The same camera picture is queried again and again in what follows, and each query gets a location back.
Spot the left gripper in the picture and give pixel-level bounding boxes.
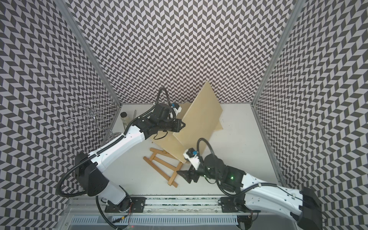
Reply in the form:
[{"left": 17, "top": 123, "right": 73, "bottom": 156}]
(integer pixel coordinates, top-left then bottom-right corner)
[{"left": 158, "top": 117, "right": 185, "bottom": 131}]

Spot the wooden easel frame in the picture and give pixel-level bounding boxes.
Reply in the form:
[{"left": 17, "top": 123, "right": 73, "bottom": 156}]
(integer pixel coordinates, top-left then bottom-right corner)
[{"left": 143, "top": 147, "right": 185, "bottom": 188}]

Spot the plywood board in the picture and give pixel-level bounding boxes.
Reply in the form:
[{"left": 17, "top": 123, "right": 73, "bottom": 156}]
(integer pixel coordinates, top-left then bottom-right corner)
[
  {"left": 150, "top": 102, "right": 223, "bottom": 163},
  {"left": 172, "top": 81, "right": 223, "bottom": 160}
]

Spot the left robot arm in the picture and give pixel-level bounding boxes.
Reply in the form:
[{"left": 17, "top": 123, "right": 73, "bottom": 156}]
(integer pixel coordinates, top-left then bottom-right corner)
[{"left": 75, "top": 116, "right": 186, "bottom": 205}]

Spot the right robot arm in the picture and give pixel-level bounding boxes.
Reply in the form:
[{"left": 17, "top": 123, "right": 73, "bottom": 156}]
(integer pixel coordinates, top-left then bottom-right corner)
[{"left": 177, "top": 154, "right": 323, "bottom": 230}]

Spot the glass spice jar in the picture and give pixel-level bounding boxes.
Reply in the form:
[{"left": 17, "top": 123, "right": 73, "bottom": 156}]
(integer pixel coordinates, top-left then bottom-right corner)
[{"left": 120, "top": 112, "right": 131, "bottom": 128}]

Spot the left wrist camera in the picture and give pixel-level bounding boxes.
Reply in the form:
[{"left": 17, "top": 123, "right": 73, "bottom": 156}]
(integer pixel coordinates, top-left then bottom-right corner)
[{"left": 171, "top": 103, "right": 182, "bottom": 115}]

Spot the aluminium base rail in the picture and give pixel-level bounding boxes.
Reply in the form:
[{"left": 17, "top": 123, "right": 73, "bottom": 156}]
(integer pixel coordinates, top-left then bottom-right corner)
[{"left": 57, "top": 195, "right": 301, "bottom": 230}]

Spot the wire mug tree stand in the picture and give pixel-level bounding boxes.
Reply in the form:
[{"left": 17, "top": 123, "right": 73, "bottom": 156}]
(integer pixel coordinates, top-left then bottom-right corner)
[{"left": 60, "top": 93, "right": 121, "bottom": 145}]

